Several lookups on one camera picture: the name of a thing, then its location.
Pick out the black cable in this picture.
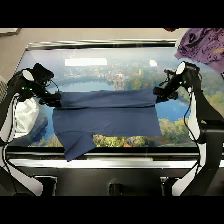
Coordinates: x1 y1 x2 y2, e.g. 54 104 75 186
182 87 195 134

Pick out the white garment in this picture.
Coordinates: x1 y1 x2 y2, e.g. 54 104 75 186
12 96 42 138

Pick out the navy blue garment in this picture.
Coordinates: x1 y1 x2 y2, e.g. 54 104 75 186
51 87 163 162

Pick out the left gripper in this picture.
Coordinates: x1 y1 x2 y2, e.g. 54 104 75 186
40 91 63 108

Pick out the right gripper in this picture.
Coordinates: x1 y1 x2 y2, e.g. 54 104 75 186
152 84 179 103

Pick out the purple garment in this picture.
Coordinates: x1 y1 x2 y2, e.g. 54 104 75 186
174 28 224 73

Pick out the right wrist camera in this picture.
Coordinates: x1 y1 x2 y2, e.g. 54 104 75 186
163 68 177 84

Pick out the silver frame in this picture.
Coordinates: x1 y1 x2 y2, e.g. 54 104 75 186
0 151 224 197

